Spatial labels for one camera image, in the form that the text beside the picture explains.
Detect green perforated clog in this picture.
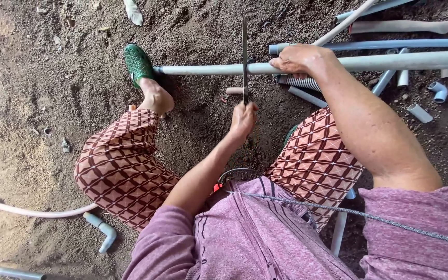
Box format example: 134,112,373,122
283,124,299,148
123,43,157,89

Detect curved white hose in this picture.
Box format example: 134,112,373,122
0,192,99,219

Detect black cable with red clip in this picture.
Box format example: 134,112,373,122
213,167,254,193

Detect blue bent pipe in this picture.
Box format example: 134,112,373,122
82,212,118,254

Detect person's bare foot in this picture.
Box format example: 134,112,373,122
137,77,176,118

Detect dry pale leaf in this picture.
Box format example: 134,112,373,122
122,0,144,27

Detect white pipe offcut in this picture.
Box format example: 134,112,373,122
407,103,434,124

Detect white stool leg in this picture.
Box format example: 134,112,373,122
330,188,357,257

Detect person's right hand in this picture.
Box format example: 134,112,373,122
269,44,338,80

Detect beige flared-end pipe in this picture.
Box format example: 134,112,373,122
349,20,448,35

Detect dark hacksaw blade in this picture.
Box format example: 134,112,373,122
241,16,249,106

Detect grey pipe with coupling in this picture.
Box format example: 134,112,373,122
0,261,48,280

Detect white corrugated hose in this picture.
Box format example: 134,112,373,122
276,74,322,93

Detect grey-blue pipe with socket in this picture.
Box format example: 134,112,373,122
334,0,417,24

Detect person's left hand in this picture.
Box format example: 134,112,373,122
228,101,260,145

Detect long blue plastic pipe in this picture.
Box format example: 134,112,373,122
268,38,448,55

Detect long grey plastic pipe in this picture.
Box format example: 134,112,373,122
153,50,448,76

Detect slim blue pipe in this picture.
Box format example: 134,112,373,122
371,47,410,97

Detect brown patterned trousers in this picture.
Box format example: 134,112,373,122
73,108,365,233

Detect thin white plastic pipe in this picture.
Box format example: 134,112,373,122
312,0,381,47

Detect short grey-blue pipe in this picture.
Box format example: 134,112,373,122
288,86,329,109

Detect purple zip jacket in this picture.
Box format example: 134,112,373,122
122,177,448,280

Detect grey braided cord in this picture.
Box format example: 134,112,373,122
226,190,448,247

